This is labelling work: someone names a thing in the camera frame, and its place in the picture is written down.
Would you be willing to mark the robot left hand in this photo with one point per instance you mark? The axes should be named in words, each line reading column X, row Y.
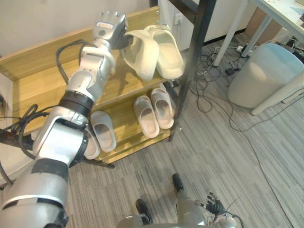
column 108, row 26

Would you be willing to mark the wooden shoe rack black frame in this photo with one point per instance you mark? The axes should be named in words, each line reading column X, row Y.
column 40, row 80

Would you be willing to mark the silver robot right leg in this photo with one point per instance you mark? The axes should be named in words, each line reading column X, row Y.
column 187, row 204

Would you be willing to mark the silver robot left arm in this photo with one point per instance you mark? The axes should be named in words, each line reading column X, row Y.
column 57, row 142

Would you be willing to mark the white power strip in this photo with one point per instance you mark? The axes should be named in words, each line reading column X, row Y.
column 240, row 48

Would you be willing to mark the white wall socket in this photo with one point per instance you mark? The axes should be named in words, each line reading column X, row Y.
column 178, row 19

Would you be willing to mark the robot left leg dark foot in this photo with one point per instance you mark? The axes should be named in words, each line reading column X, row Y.
column 143, row 211

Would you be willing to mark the white table foot bar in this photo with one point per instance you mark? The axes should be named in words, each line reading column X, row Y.
column 278, row 101

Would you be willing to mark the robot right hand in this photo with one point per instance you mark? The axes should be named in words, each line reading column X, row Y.
column 213, row 205

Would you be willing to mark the grey and blue round pouf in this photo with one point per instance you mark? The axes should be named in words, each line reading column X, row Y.
column 263, row 76

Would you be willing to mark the cream slipper lying flat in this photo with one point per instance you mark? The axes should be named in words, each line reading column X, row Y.
column 169, row 54

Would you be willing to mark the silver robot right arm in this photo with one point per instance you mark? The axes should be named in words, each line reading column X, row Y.
column 224, row 222

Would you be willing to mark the white desk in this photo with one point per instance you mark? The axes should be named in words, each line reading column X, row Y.
column 273, row 9

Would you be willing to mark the black metal frame stand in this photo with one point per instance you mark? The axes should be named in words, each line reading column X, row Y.
column 196, row 50

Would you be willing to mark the grey slipper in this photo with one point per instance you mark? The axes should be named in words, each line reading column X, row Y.
column 92, row 148
column 104, row 133
column 147, row 118
column 163, row 110

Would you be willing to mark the black power adapter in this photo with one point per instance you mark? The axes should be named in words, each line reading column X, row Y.
column 231, row 70

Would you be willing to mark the brown board panel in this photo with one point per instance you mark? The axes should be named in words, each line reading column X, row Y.
column 261, row 26

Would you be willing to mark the cream slipper showing sole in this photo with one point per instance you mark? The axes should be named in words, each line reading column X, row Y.
column 142, row 54

